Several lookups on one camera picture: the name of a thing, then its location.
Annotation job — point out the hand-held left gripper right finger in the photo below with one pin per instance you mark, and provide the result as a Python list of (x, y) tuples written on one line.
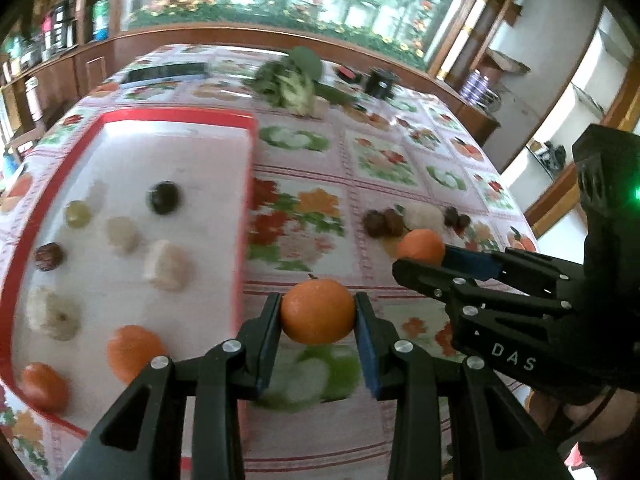
[(367, 355)]

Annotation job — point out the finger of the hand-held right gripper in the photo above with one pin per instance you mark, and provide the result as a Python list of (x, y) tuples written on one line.
[(425, 280), (470, 260)]

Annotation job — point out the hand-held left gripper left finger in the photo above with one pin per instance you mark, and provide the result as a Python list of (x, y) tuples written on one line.
[(267, 345)]

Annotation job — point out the orange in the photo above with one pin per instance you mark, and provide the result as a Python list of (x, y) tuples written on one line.
[(317, 312), (420, 247), (132, 350)]

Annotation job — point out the dark purple plum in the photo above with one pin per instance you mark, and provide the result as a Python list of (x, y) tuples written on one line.
[(164, 197)]

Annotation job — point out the red rimmed white tray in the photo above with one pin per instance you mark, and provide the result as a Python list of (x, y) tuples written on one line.
[(190, 160)]

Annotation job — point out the white garlic bulb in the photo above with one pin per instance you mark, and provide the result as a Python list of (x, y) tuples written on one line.
[(52, 312)]

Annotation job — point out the green grape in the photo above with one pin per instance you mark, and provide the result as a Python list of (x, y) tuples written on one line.
[(79, 213)]

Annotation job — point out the person's right hand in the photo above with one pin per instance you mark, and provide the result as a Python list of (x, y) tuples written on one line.
[(590, 422)]

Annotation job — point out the white garlic on table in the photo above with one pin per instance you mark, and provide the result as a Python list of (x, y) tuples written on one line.
[(425, 215)]

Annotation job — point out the floral fruit print tablecloth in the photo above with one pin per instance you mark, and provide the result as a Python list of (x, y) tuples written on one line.
[(300, 195)]

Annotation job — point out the purple can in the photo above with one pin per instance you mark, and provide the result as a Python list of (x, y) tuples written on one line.
[(472, 85)]

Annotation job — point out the black round device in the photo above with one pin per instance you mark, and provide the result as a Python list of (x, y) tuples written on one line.
[(380, 81)]

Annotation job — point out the red and black device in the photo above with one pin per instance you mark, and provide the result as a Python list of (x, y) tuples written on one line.
[(350, 74)]

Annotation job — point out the red tomato on tray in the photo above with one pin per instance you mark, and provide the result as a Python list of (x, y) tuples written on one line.
[(45, 387)]

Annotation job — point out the green bok choy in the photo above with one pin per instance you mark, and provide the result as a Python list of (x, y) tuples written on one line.
[(287, 77)]

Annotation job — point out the wooden cabinet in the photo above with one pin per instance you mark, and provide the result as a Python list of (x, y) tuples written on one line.
[(95, 67)]

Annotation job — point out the green bottle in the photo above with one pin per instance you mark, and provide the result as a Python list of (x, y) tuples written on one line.
[(101, 17)]

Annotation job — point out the black thermos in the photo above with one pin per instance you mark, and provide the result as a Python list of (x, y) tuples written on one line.
[(62, 22)]

